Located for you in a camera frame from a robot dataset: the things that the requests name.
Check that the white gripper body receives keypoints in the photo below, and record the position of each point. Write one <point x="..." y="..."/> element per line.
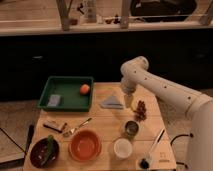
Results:
<point x="128" y="87"/>

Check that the blue towel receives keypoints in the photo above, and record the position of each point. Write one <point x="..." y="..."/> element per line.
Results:
<point x="111" y="102"/>

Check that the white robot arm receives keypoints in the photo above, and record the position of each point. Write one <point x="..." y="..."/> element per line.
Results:
<point x="194" y="103"/>

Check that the dark red grapes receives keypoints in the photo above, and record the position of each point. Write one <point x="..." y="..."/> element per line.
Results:
<point x="140" y="112"/>

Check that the metal cup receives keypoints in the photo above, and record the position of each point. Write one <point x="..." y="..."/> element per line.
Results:
<point x="131" y="128"/>

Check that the orange fruit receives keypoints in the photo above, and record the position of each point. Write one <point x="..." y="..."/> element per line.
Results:
<point x="84" y="89"/>

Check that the green plastic tray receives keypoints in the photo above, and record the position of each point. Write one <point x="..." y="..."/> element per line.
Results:
<point x="68" y="87"/>

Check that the white cup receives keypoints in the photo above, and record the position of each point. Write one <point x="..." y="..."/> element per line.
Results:
<point x="122" y="148"/>

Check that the metal fork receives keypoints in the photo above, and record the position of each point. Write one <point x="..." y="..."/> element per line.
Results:
<point x="73" y="130"/>

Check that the orange bowl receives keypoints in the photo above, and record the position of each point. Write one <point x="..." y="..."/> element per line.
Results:
<point x="85" y="146"/>

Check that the black bag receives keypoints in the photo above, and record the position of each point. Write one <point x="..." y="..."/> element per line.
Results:
<point x="162" y="10"/>

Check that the wooden table leg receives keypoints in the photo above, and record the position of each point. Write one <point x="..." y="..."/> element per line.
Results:
<point x="124" y="22"/>
<point x="63" y="9"/>

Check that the green vegetable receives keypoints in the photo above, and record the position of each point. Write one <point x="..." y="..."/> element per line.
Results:
<point x="50" y="150"/>

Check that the dark brown bowl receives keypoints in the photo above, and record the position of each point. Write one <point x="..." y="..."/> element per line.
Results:
<point x="37" y="154"/>

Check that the long handled brush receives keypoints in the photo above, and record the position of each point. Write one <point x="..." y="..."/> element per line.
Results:
<point x="145" y="163"/>

